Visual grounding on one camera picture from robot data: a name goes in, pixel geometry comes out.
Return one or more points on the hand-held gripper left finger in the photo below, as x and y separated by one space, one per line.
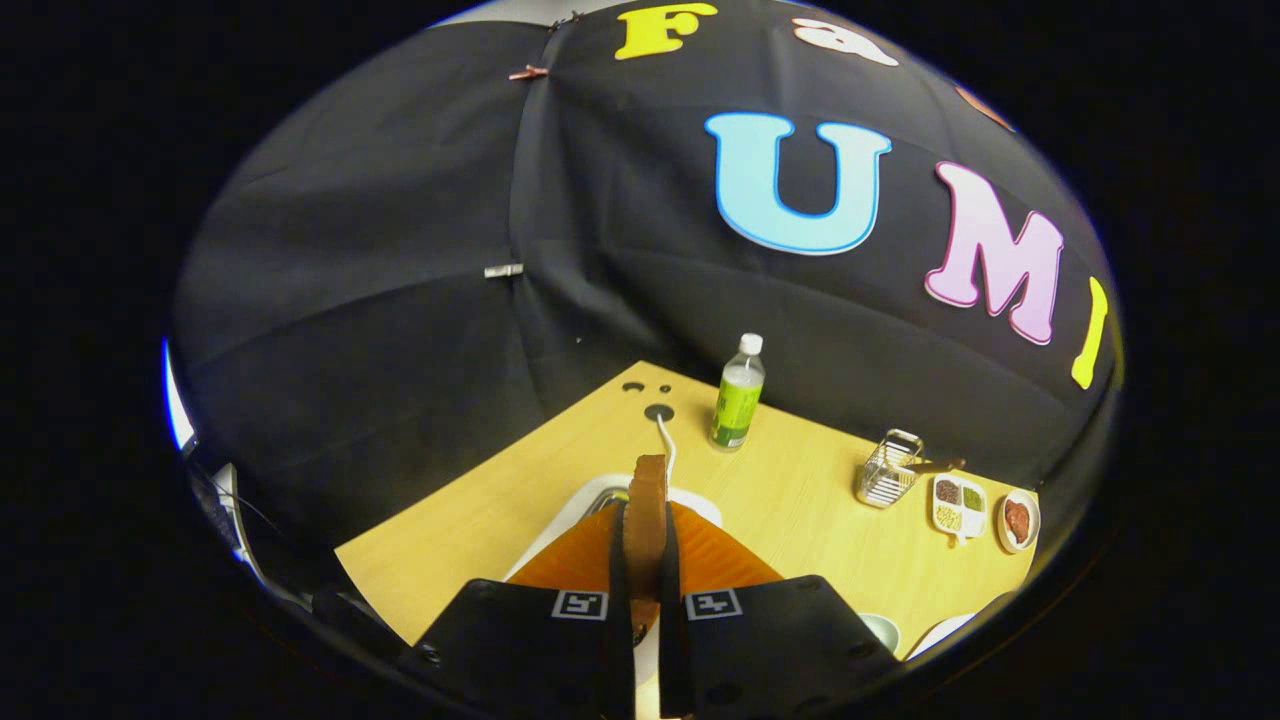
618 570

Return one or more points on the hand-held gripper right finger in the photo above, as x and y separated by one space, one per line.
668 570

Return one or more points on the white bread slice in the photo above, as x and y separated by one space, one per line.
647 520

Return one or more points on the white toaster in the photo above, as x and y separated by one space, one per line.
575 510

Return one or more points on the green label drink bottle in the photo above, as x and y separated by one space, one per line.
737 405

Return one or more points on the pale green round plate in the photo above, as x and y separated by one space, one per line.
882 630

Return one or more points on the white square plate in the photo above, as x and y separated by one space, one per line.
940 632

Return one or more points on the pile of pale beans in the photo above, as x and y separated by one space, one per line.
948 518

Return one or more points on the pile of dark red beans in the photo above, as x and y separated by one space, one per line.
948 491

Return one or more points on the white divided dish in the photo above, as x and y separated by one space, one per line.
974 524

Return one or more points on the pile of green beans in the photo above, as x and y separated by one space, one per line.
972 498

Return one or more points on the metal cloth clip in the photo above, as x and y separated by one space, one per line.
504 270

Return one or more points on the black backdrop cloth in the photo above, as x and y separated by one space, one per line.
400 300

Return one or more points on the red meat slices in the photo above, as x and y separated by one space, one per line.
1018 520

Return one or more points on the white meat plate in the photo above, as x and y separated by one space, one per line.
1036 520

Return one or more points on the wooden cloth clip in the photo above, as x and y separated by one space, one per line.
528 72

